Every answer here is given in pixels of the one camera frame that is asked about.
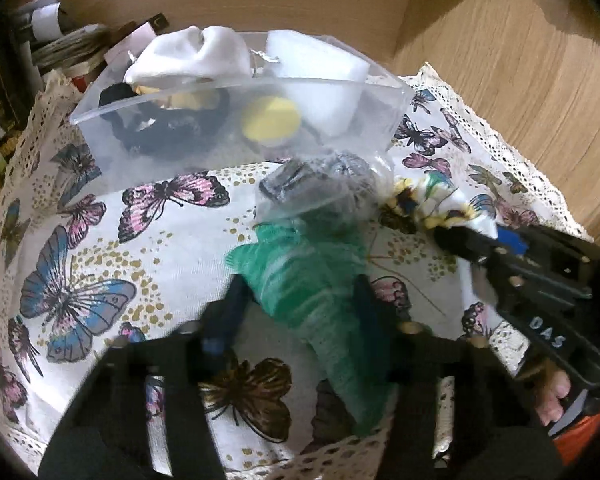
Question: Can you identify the white foam block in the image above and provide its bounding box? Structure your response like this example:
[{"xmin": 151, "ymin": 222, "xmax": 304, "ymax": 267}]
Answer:
[{"xmin": 265, "ymin": 30, "xmax": 371, "ymax": 137}]

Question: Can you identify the green striped sock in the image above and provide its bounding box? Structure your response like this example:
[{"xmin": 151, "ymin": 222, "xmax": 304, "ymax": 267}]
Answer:
[{"xmin": 224, "ymin": 210, "xmax": 406, "ymax": 437}]

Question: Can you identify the white sunflower print sock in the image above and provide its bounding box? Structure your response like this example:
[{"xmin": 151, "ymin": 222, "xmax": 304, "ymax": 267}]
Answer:
[{"xmin": 379, "ymin": 172, "xmax": 501, "ymax": 311}]

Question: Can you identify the clear bag with grey cloth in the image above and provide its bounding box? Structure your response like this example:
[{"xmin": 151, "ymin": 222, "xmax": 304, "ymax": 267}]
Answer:
[{"xmin": 255, "ymin": 150, "xmax": 397, "ymax": 233}]

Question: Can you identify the stack of books and papers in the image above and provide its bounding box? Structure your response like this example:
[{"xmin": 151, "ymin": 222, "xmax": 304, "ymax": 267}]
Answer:
[{"xmin": 0, "ymin": 0, "xmax": 171, "ymax": 196}]

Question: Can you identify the clear plastic container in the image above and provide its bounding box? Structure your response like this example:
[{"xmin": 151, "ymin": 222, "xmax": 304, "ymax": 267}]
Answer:
[{"xmin": 69, "ymin": 30, "xmax": 415, "ymax": 196}]

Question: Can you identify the person's right hand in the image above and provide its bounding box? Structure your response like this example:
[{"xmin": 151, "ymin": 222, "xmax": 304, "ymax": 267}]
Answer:
[{"xmin": 524, "ymin": 360, "xmax": 583, "ymax": 428}]

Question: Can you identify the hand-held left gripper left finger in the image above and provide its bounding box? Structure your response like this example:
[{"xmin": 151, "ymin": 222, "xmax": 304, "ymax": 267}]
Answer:
[{"xmin": 87, "ymin": 275, "xmax": 261, "ymax": 463}]

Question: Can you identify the yellow round sponge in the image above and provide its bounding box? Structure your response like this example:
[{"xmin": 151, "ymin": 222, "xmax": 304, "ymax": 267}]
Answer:
[{"xmin": 241, "ymin": 96, "xmax": 302, "ymax": 145}]

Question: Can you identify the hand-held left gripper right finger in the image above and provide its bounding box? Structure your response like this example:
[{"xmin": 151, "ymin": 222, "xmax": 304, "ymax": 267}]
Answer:
[{"xmin": 352, "ymin": 274, "xmax": 543, "ymax": 461}]

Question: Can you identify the white paper roll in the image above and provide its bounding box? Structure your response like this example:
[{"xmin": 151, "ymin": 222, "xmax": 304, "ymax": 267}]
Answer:
[{"xmin": 27, "ymin": 2, "xmax": 63, "ymax": 41}]

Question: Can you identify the white cloth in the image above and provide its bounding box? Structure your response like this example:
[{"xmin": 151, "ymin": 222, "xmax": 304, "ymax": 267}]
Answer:
[{"xmin": 124, "ymin": 26, "xmax": 253, "ymax": 88}]

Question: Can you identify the butterfly print tablecloth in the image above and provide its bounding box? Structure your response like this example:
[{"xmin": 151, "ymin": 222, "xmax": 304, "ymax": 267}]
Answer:
[{"xmin": 0, "ymin": 62, "xmax": 596, "ymax": 480}]

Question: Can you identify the orange object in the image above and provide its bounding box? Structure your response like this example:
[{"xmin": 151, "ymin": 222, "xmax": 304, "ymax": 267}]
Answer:
[{"xmin": 550, "ymin": 410, "xmax": 600, "ymax": 456}]

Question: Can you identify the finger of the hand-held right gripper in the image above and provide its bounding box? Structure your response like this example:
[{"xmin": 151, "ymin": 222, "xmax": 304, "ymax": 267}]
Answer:
[
  {"xmin": 471, "ymin": 262, "xmax": 526, "ymax": 317},
  {"xmin": 432, "ymin": 225, "xmax": 531, "ymax": 267}
]

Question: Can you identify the black cloth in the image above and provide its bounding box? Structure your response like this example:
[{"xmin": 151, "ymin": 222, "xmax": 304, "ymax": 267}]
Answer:
[{"xmin": 99, "ymin": 82, "xmax": 231, "ymax": 153}]

